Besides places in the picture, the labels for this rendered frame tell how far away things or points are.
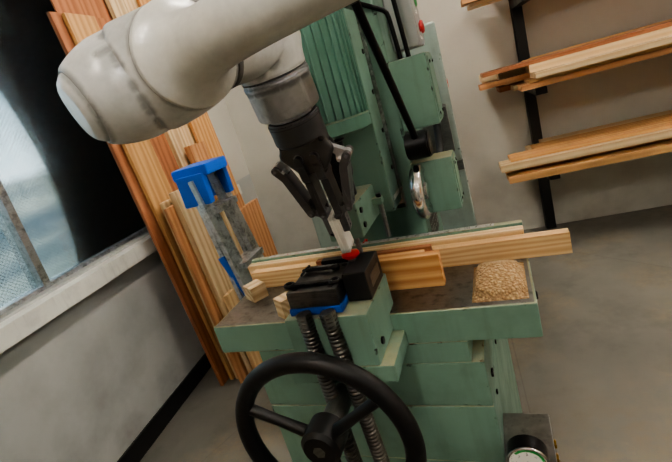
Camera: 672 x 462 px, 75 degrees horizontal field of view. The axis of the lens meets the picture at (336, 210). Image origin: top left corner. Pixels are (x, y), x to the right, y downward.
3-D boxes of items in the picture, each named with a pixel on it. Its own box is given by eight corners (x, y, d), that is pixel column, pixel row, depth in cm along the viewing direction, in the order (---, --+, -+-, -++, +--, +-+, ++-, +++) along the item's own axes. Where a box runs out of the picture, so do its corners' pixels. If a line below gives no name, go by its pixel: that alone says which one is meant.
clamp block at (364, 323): (297, 368, 71) (280, 321, 69) (325, 322, 83) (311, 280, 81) (384, 366, 65) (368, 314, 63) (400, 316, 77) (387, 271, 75)
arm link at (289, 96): (257, 72, 62) (274, 110, 65) (230, 94, 55) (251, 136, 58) (314, 53, 59) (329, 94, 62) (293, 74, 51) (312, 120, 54)
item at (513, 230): (254, 285, 103) (247, 266, 102) (258, 281, 105) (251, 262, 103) (527, 253, 80) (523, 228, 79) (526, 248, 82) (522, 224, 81)
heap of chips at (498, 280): (472, 303, 69) (468, 287, 69) (474, 267, 81) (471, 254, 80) (529, 298, 66) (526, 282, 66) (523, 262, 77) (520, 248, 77)
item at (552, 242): (257, 289, 100) (251, 273, 99) (261, 284, 102) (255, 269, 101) (572, 253, 76) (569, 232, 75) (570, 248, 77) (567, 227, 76)
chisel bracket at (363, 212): (333, 249, 86) (321, 209, 84) (352, 224, 98) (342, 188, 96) (368, 244, 83) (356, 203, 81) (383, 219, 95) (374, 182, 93)
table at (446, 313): (193, 385, 80) (181, 358, 79) (267, 300, 108) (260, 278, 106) (554, 380, 57) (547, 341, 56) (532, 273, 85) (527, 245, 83)
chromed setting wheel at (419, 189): (416, 229, 92) (403, 173, 88) (424, 209, 103) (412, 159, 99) (431, 227, 90) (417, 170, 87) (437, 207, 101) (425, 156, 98)
